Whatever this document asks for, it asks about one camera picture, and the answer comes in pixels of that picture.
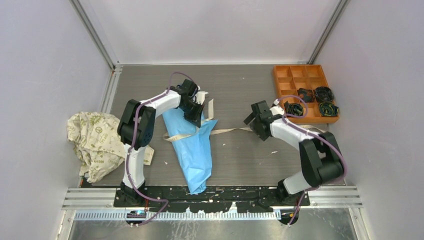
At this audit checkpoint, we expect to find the dark ribbon roll yellow pattern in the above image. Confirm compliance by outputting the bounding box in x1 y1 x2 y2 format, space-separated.
318 102 339 117

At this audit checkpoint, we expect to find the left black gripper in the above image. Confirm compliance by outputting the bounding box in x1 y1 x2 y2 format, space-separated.
180 100 206 128

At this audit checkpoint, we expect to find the orange compartment tray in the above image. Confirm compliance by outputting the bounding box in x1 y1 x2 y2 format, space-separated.
272 64 340 125

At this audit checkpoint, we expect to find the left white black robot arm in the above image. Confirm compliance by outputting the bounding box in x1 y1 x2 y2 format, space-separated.
117 79 208 207

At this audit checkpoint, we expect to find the black ribbon roll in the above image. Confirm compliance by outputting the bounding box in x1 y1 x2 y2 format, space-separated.
313 86 335 103

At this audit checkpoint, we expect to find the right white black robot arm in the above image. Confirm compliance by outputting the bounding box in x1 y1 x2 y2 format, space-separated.
243 100 346 206

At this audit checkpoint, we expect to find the blue wrapping paper sheet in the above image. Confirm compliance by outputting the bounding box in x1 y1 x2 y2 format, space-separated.
162 108 218 195

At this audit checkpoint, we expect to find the dark ribbon roll green pattern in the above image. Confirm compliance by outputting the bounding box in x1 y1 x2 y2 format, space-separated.
283 101 304 117

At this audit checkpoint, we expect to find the cream patterned cloth bag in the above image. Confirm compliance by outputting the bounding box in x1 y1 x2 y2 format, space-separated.
67 111 155 182

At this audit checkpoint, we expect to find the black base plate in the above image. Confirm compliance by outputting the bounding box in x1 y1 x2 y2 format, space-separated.
113 185 310 213

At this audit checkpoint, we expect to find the small green circuit board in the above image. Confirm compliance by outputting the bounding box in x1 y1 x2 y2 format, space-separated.
126 210 147 219

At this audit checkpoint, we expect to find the aluminium front rail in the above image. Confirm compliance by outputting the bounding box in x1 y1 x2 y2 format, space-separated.
62 186 363 222

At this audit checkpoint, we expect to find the beige tote bag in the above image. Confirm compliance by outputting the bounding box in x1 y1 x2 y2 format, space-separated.
162 91 329 143

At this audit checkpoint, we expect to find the dark ribbon roll orange pattern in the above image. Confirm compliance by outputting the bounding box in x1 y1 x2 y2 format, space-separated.
297 88 315 103

